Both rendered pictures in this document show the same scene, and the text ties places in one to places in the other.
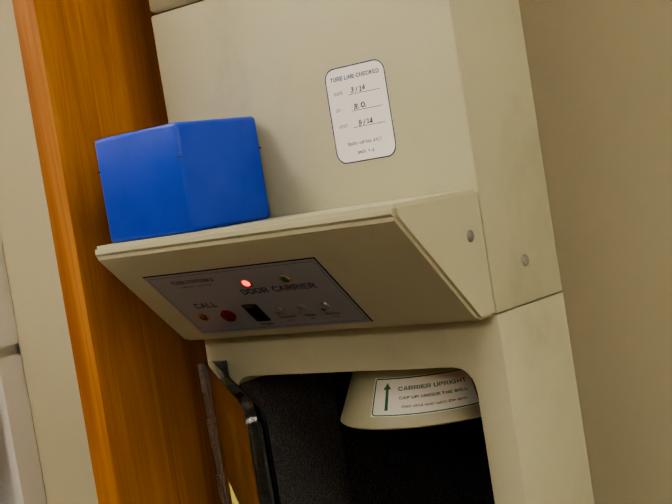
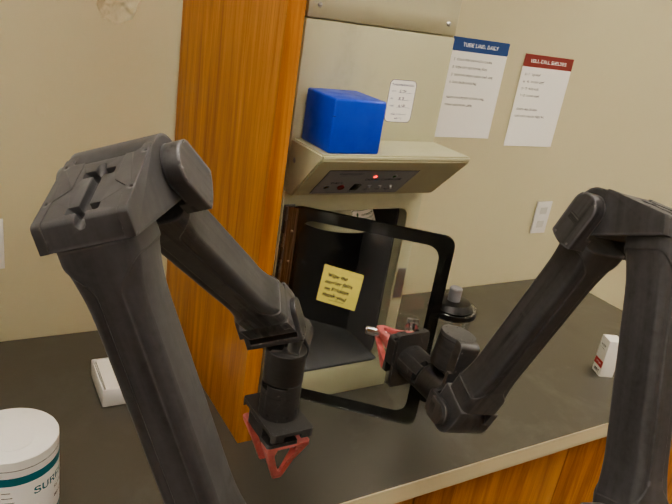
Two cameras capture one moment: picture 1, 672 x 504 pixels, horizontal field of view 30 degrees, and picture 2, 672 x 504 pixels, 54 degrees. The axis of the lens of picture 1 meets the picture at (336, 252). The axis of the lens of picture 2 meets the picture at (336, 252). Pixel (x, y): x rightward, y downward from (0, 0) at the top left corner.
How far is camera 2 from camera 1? 1.39 m
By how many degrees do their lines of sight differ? 72
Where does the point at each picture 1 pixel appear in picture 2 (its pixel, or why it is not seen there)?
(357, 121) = (398, 104)
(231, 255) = (390, 166)
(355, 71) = (404, 83)
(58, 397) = not seen: outside the picture
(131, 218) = (346, 143)
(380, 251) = (444, 171)
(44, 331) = not seen: outside the picture
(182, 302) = (328, 181)
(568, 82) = not seen: hidden behind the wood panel
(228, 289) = (362, 178)
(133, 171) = (356, 120)
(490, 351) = (416, 202)
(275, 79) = (367, 75)
